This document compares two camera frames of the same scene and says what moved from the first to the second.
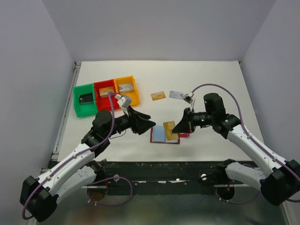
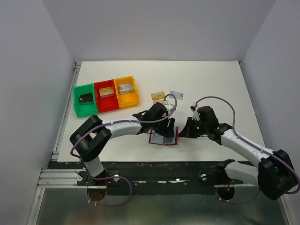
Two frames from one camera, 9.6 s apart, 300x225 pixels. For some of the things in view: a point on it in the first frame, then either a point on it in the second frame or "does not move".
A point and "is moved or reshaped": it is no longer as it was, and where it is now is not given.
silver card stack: (127, 87) does not move
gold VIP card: (168, 126) is moved or reshaped
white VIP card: (176, 94) does not move
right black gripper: (187, 120) to (187, 131)
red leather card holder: (157, 135) does not move
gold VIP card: (158, 95) does not move
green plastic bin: (85, 109) does not move
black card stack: (86, 99) does not move
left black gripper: (137, 127) to (167, 132)
